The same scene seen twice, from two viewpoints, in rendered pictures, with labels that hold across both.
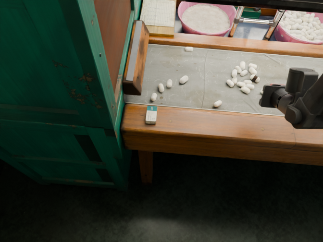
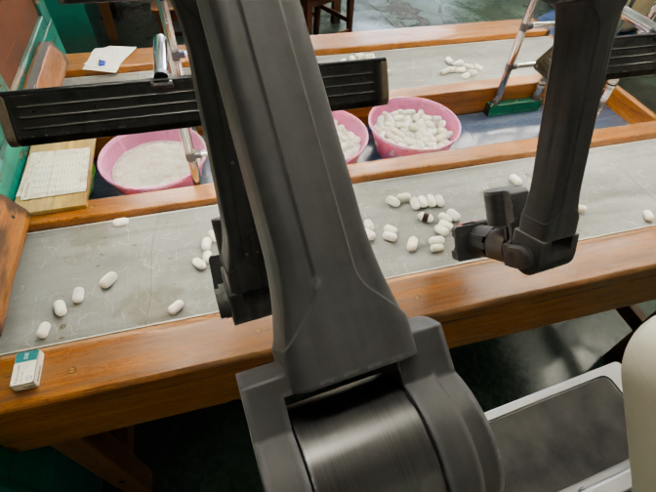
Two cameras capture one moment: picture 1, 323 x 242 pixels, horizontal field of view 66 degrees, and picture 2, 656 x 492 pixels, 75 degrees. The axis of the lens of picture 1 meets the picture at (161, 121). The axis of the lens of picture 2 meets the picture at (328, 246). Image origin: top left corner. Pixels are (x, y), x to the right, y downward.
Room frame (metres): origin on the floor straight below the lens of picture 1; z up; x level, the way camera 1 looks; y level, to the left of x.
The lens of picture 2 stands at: (0.01, -0.34, 1.46)
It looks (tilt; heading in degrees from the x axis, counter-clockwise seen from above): 50 degrees down; 342
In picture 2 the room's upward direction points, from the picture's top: 3 degrees clockwise
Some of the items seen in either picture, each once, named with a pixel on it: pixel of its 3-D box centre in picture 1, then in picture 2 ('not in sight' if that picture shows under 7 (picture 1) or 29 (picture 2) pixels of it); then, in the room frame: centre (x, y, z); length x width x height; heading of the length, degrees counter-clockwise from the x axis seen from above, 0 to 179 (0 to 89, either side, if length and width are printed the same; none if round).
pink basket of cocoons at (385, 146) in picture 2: not in sight; (411, 135); (0.97, -0.88, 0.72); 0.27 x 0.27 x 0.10
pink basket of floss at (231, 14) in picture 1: (205, 21); (157, 168); (0.97, -0.16, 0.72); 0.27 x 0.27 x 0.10
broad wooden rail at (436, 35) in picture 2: not in sight; (326, 65); (1.52, -0.77, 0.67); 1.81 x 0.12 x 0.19; 90
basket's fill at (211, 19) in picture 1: (204, 23); (158, 171); (0.97, -0.16, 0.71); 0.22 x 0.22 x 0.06
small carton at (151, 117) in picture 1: (151, 114); (27, 369); (0.42, 0.04, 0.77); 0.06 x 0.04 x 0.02; 0
